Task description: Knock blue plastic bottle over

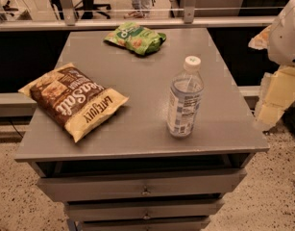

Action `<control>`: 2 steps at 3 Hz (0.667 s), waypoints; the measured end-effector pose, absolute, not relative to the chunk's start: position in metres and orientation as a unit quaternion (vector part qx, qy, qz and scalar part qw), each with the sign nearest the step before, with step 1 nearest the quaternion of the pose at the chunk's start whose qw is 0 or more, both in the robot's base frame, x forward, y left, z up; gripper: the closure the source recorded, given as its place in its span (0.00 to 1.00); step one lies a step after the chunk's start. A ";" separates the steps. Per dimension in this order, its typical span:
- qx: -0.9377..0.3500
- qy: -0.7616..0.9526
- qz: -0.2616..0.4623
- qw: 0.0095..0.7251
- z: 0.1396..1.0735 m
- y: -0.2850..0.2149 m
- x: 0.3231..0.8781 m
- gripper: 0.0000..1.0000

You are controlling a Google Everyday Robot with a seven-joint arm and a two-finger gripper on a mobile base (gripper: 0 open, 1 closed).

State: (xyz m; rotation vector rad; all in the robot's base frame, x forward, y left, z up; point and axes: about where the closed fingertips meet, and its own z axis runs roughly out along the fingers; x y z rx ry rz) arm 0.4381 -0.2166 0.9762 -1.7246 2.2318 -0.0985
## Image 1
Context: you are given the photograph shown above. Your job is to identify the clear blue-label plastic water bottle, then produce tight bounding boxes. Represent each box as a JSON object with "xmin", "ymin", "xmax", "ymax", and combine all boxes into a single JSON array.
[{"xmin": 167, "ymin": 56, "xmax": 204, "ymax": 138}]

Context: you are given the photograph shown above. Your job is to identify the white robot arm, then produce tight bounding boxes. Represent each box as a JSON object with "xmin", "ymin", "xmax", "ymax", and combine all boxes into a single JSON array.
[{"xmin": 248, "ymin": 0, "xmax": 295, "ymax": 131}]

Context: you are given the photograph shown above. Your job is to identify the top grey drawer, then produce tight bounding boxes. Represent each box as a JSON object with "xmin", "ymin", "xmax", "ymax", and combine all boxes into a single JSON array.
[{"xmin": 37, "ymin": 168, "xmax": 246, "ymax": 201}]

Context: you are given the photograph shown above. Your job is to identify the grey drawer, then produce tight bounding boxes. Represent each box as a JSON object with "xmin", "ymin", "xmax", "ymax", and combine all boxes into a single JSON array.
[
  {"xmin": 65, "ymin": 198, "xmax": 224, "ymax": 221},
  {"xmin": 37, "ymin": 168, "xmax": 246, "ymax": 201},
  {"xmin": 82, "ymin": 217, "xmax": 210, "ymax": 231}
]

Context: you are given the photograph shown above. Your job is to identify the grey drawer cabinet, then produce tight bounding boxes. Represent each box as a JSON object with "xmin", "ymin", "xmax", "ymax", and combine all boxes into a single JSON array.
[{"xmin": 13, "ymin": 28, "xmax": 270, "ymax": 231}]

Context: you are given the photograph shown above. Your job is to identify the green snack bag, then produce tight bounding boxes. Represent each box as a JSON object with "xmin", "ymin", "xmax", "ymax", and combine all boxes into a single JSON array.
[{"xmin": 104, "ymin": 22, "xmax": 166, "ymax": 56}]

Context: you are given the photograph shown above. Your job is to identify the person legs in jeans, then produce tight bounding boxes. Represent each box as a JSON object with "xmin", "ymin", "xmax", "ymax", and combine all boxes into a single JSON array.
[{"xmin": 124, "ymin": 0, "xmax": 152, "ymax": 19}]

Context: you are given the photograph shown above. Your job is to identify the bottom grey drawer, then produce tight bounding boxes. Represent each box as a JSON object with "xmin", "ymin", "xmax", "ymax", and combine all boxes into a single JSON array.
[{"xmin": 82, "ymin": 217, "xmax": 210, "ymax": 231}]

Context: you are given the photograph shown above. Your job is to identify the brown yellow Late July chip bag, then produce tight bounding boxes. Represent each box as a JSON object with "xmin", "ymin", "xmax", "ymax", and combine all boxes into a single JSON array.
[{"xmin": 19, "ymin": 64, "xmax": 128, "ymax": 142}]

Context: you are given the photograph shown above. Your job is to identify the middle grey drawer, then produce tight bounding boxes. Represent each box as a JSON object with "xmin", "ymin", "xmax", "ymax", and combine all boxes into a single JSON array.
[{"xmin": 65, "ymin": 198, "xmax": 224, "ymax": 221}]

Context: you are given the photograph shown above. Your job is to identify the metal railing frame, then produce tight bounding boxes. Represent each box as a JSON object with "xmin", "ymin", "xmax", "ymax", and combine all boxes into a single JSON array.
[{"xmin": 0, "ymin": 0, "xmax": 276, "ymax": 31}]

